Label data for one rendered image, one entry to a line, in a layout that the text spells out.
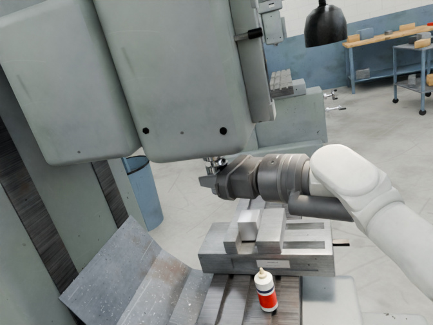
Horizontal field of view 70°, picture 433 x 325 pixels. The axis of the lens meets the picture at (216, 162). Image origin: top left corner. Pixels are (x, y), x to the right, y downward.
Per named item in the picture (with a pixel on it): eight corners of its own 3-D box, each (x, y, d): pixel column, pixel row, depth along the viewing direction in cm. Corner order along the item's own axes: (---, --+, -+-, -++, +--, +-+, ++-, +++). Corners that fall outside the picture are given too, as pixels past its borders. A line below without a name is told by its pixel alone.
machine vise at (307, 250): (332, 238, 88) (328, 205, 84) (336, 277, 75) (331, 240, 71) (217, 240, 100) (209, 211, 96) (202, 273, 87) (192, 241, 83)
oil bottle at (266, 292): (278, 298, 73) (270, 261, 69) (277, 313, 69) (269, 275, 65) (261, 298, 74) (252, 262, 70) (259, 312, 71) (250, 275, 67)
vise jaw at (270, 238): (287, 219, 89) (284, 207, 88) (281, 254, 76) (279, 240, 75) (266, 220, 91) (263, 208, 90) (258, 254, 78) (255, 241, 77)
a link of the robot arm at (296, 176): (288, 142, 54) (359, 141, 47) (304, 180, 61) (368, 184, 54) (269, 196, 48) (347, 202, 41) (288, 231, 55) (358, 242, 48)
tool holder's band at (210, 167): (207, 174, 60) (205, 169, 60) (204, 166, 64) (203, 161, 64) (230, 167, 60) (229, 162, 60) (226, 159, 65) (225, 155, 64)
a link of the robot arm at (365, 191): (334, 135, 49) (406, 183, 38) (343, 171, 54) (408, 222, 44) (299, 158, 49) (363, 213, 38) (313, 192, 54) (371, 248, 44)
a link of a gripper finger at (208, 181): (199, 173, 62) (225, 174, 59) (203, 187, 63) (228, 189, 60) (194, 177, 61) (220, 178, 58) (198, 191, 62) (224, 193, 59)
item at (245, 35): (263, 36, 48) (262, 26, 48) (263, 36, 47) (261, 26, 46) (227, 44, 50) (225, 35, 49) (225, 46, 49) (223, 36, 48)
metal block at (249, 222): (263, 227, 87) (259, 209, 85) (260, 240, 82) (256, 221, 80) (245, 227, 89) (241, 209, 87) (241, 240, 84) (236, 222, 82)
